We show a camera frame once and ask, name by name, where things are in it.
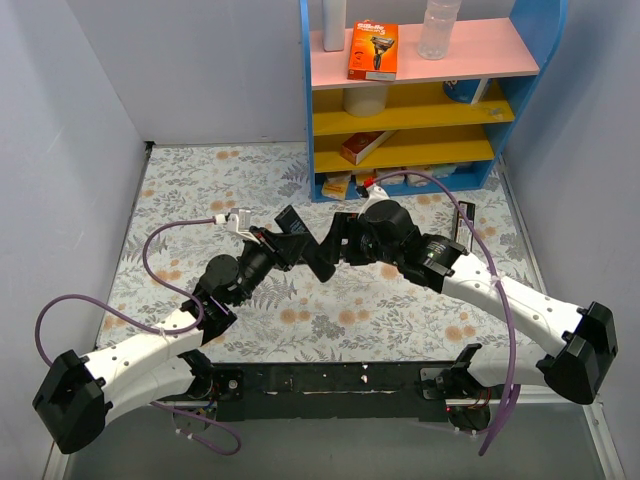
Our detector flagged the large black remote control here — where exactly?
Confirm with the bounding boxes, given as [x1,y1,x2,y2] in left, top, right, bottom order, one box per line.
[275,205,309,234]

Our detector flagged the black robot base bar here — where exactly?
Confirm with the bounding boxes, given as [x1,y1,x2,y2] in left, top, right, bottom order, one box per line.
[172,359,494,431]

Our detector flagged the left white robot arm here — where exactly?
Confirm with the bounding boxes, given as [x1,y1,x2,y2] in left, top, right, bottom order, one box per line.
[32,227,335,454]

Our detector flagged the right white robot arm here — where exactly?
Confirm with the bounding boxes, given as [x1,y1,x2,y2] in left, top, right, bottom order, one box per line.
[319,200,618,405]

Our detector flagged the yellow small box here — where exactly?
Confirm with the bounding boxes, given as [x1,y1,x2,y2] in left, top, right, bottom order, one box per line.
[321,172,351,201]

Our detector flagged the floral table mat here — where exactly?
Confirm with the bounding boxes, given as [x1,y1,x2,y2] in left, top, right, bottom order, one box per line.
[94,141,557,363]

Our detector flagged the red white long box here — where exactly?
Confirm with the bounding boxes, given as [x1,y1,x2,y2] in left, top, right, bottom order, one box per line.
[340,130,396,165]

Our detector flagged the black battery package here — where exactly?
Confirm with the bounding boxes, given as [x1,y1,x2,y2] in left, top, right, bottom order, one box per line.
[452,201,476,252]

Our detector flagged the light blue small box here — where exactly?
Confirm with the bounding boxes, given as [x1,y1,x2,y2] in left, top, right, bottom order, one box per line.
[431,163,458,178]

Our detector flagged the white cylinder container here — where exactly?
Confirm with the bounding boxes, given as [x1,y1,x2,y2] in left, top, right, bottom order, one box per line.
[342,86,389,118]

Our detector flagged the blue shelf unit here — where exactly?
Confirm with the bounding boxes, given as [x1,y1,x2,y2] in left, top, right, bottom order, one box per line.
[299,1,569,202]

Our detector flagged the orange razor box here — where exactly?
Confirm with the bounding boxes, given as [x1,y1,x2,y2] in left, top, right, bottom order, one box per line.
[347,20,399,82]

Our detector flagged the blue white packet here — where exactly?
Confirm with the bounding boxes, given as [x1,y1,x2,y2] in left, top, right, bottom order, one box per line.
[443,78,492,105]

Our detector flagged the white tall bottle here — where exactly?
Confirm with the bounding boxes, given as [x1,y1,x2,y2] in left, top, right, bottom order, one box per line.
[322,0,346,52]

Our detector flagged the clear plastic bottle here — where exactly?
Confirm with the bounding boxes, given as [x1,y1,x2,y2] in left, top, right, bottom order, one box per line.
[417,0,462,60]

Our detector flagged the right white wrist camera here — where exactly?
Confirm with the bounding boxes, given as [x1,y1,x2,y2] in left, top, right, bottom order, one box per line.
[356,177,389,215]

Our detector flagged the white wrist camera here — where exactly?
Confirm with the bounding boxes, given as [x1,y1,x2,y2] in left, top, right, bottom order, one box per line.
[356,177,389,215]
[213,208,259,243]

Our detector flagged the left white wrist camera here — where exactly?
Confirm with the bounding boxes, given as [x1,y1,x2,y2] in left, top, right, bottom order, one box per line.
[213,208,259,243]

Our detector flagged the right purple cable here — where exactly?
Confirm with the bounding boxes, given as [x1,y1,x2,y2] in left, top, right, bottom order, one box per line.
[369,169,523,457]

